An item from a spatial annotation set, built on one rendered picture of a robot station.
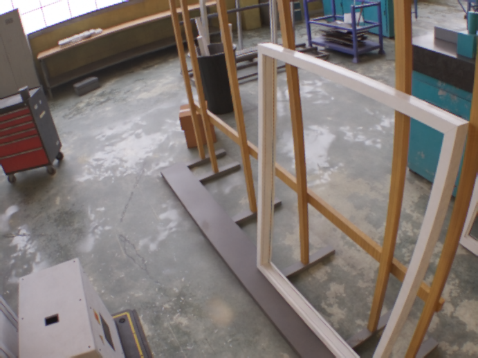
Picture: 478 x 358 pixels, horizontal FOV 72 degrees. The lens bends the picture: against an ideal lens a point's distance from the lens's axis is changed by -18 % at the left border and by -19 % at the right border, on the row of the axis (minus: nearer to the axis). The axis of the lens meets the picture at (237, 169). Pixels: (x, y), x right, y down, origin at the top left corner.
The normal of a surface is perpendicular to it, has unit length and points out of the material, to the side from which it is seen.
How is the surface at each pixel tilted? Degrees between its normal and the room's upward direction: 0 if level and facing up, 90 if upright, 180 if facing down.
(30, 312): 0
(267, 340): 0
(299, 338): 0
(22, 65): 90
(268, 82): 90
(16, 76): 90
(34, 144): 90
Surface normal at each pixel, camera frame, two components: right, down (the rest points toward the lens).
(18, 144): 0.11, 0.52
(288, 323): -0.14, -0.83
